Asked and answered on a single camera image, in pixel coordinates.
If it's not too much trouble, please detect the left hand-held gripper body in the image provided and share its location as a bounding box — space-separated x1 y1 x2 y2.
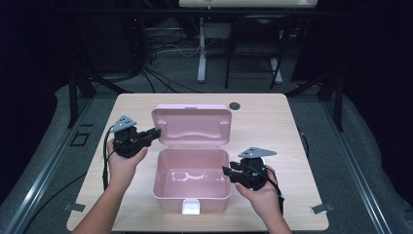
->
109 114 146 160

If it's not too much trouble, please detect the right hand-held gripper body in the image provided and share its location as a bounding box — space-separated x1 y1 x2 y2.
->
237 146 278 192

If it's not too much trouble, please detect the pink storage box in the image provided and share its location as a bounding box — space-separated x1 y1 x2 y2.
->
150 103 234 215

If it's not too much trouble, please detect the person's right hand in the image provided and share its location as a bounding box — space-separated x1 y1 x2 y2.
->
233 165 282 220

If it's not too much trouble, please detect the person's left hand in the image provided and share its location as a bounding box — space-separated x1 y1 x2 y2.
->
106 139 149 191

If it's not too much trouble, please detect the black metal stand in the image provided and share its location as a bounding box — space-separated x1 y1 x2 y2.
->
284 70 345 133
65 69 134 130

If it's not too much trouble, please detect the white desk leg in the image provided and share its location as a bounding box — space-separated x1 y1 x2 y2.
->
197 17 208 84
270 30 283 85

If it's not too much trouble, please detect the grey under-desk box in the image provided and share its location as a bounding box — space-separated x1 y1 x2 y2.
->
204 22 232 41

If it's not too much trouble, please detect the black chair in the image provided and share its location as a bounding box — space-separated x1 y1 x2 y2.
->
224 14 290 91

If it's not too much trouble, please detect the white desk top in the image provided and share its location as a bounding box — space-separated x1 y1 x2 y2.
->
178 0 319 9

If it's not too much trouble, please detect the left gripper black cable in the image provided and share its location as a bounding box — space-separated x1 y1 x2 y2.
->
101 128 119 191

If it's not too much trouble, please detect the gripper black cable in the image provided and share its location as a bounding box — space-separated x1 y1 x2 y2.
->
266 167 285 216
101 128 119 191

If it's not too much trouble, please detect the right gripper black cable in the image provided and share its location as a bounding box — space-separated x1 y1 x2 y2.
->
266 167 285 216

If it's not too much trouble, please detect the black cable beside table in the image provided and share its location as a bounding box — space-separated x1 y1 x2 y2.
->
297 128 311 159

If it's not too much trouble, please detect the grey metal table bracket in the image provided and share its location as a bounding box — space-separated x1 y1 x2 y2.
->
310 202 335 215
62 202 87 214

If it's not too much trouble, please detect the tangle of floor cables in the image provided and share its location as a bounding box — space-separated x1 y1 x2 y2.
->
129 19 204 96

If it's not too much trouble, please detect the aluminium floor rail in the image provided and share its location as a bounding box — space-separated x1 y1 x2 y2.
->
320 100 394 234
2 97 95 234

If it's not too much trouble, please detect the thin black floor cable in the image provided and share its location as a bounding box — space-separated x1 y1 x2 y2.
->
24 173 88 233

